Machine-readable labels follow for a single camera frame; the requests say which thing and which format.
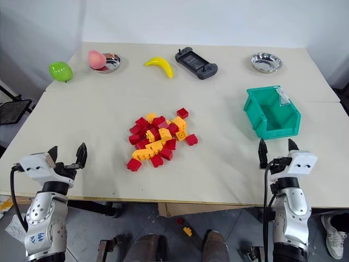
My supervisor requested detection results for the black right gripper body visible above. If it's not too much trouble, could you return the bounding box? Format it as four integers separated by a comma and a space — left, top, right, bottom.
268, 156, 291, 181

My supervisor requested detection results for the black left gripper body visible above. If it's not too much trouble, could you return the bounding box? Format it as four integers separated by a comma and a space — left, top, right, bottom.
53, 161, 80, 181

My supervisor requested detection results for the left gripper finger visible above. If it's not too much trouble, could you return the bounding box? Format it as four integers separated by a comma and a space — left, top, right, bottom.
74, 142, 88, 170
46, 145, 59, 162

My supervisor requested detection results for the green plastic storage bin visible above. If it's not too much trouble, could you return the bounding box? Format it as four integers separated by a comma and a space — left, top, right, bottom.
243, 84, 303, 140

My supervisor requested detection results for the clear plastic label sleeve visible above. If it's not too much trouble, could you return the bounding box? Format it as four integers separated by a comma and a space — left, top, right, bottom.
274, 86, 291, 107

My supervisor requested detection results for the yellow plastic building brick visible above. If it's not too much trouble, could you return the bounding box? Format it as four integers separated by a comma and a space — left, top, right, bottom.
131, 148, 154, 162

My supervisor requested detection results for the black chair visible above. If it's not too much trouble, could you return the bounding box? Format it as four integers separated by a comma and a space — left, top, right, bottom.
0, 79, 37, 127

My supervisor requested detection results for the yellow white paper scrap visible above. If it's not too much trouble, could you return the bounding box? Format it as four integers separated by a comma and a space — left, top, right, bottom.
0, 195, 14, 219

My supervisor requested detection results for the white plastic bag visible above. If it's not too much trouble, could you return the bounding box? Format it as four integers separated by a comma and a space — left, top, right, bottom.
4, 213, 28, 244

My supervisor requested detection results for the steel bowl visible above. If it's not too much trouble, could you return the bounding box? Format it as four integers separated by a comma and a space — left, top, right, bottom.
91, 52, 122, 74
250, 52, 283, 74

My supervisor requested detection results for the white sneaker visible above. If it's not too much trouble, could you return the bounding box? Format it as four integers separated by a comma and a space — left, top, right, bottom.
321, 213, 345, 260

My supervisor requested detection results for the pink toy peach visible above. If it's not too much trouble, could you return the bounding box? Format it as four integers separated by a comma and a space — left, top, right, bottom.
87, 50, 107, 69

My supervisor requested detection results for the dark rounded shape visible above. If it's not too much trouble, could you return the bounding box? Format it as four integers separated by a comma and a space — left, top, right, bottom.
124, 234, 167, 262
201, 230, 230, 262

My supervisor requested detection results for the grey handheld game console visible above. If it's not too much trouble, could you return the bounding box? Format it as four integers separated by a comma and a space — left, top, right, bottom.
174, 47, 219, 80

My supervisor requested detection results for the yellow toy banana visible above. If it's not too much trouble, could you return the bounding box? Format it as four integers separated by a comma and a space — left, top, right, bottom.
144, 56, 175, 80

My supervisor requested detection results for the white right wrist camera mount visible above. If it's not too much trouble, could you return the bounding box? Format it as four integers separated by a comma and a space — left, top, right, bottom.
287, 150, 319, 176

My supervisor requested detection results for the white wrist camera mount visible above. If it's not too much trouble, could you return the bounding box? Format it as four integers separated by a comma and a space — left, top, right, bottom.
17, 152, 57, 182
287, 150, 319, 176

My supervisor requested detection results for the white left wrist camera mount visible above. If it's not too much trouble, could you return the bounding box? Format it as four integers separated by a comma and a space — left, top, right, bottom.
17, 152, 57, 182

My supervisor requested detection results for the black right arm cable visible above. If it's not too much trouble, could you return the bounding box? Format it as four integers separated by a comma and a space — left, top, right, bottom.
262, 159, 276, 262

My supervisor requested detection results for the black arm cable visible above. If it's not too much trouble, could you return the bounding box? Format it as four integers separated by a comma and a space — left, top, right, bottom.
10, 163, 29, 233
262, 159, 276, 262

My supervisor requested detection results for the black table frame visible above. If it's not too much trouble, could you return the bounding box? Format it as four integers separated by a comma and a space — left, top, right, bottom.
67, 200, 123, 219

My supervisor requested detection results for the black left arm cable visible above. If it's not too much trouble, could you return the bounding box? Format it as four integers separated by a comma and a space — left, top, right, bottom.
10, 163, 29, 233

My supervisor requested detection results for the rusty metal bracket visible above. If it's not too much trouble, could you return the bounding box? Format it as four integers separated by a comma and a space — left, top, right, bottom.
98, 234, 127, 262

